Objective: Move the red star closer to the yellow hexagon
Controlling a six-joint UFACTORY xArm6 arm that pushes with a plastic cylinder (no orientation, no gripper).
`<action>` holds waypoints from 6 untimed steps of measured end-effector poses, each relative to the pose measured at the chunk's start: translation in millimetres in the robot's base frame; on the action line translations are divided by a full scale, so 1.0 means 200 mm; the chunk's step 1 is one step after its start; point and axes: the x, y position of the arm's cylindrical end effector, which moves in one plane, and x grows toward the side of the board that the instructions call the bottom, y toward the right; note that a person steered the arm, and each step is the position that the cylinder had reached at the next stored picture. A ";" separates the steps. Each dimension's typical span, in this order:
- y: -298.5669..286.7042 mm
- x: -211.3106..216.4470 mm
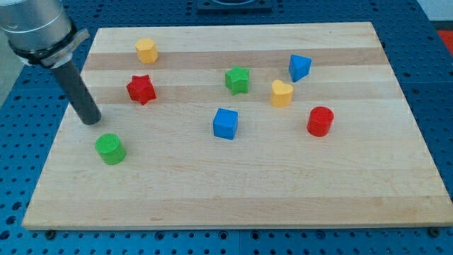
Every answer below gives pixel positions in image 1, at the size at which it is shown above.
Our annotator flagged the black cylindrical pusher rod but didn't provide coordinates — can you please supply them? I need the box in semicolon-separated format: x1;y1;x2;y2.
50;60;101;125

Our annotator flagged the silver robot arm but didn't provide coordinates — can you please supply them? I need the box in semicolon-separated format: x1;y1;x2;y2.
1;0;101;125

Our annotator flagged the red star block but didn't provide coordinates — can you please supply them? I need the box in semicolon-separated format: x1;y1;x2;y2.
126;75;157;105

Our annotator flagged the yellow hexagon block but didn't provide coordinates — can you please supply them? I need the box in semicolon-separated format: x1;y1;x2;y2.
135;38;159;64

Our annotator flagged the green star block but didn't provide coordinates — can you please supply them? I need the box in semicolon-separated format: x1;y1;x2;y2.
224;66;250;96

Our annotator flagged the green cylinder block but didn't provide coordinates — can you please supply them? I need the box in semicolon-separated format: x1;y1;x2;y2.
95;133;127;165

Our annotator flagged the blue cube block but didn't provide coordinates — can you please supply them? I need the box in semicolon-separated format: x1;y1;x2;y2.
212;108;239;140

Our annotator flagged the yellow heart block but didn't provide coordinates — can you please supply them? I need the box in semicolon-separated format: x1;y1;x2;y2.
270;80;294;108

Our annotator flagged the wooden board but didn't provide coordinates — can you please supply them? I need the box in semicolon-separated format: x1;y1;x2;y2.
23;22;452;230

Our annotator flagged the blue triangle block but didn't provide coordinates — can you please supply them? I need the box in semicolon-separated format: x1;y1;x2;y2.
288;55;312;82

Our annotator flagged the red cylinder block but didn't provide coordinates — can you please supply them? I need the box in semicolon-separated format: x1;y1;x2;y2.
306;106;335;137

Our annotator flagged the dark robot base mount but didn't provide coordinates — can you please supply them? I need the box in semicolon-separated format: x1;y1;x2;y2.
195;0;273;13

